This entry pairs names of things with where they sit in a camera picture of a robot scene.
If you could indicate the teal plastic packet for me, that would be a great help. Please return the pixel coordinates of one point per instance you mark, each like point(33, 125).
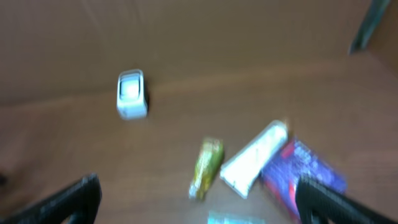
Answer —
point(224, 218)

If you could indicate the white barcode scanner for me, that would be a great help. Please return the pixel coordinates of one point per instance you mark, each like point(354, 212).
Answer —
point(132, 100)

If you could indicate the purple Carefree pad pack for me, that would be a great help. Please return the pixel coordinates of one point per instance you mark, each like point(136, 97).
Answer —
point(281, 175)

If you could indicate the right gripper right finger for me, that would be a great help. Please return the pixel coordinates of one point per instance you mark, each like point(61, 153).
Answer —
point(317, 203)

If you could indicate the white bamboo print tube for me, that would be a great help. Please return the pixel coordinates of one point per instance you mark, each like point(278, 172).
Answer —
point(243, 168)

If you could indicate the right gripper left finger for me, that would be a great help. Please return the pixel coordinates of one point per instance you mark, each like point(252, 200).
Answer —
point(77, 203)

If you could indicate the green yellow snack packet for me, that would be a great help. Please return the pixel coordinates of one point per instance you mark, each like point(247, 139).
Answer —
point(209, 161)

